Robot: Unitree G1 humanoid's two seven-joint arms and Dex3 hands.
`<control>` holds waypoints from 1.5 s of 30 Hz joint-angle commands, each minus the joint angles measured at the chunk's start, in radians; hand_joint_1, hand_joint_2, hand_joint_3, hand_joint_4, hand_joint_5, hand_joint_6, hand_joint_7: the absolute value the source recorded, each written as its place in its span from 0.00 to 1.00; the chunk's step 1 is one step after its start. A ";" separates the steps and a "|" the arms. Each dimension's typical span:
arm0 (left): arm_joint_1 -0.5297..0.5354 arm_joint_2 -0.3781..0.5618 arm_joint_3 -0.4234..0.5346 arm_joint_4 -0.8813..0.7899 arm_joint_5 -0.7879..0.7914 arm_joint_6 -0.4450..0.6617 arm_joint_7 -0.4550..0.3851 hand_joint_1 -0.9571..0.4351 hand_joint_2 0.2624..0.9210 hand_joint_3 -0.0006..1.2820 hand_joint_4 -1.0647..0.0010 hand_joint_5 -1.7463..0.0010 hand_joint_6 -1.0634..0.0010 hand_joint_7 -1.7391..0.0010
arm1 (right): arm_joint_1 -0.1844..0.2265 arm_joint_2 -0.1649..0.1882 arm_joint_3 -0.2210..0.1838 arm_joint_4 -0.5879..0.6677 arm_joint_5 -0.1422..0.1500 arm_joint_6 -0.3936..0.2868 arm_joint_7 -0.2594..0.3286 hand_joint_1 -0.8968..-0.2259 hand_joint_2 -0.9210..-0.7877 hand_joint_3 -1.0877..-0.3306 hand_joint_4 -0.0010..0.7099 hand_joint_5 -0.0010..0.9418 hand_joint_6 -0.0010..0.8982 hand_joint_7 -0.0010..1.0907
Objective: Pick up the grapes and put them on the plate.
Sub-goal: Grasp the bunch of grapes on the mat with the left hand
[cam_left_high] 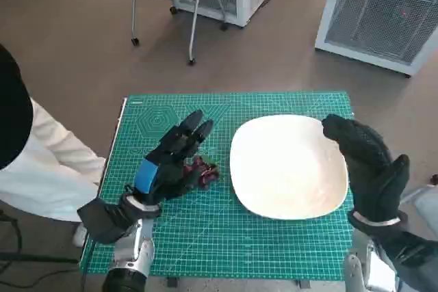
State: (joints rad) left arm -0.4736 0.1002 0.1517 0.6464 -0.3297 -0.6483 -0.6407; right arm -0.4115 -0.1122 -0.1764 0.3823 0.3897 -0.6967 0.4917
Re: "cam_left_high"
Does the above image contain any black stand leg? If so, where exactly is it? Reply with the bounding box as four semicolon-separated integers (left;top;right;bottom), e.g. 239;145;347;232
0;250;80;266

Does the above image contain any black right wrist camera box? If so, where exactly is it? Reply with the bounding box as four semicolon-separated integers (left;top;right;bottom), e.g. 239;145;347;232
383;230;438;276

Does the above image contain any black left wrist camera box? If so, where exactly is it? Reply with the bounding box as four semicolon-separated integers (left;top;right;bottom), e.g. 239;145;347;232
77;198;138;245

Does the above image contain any person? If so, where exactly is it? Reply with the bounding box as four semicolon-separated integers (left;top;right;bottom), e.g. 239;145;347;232
0;44;107;248

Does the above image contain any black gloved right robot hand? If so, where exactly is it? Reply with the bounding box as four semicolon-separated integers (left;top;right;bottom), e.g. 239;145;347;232
321;113;411;224

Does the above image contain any red toy grapes green leaf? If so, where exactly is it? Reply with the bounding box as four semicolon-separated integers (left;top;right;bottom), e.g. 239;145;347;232
183;155;220;191

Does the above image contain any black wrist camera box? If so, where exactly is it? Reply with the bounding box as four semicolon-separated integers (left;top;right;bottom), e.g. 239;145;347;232
383;230;438;276
77;198;138;245

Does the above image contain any white square plate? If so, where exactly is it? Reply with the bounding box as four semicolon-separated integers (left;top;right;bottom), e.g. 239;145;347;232
229;115;349;220

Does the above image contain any green cutting mat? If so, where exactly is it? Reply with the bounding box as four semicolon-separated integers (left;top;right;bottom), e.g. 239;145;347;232
79;90;355;279

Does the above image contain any large white mesh cabinet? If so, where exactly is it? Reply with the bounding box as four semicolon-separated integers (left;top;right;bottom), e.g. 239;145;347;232
313;0;438;79

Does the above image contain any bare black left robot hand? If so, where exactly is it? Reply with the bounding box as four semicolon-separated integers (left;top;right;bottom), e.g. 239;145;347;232
131;109;215;206

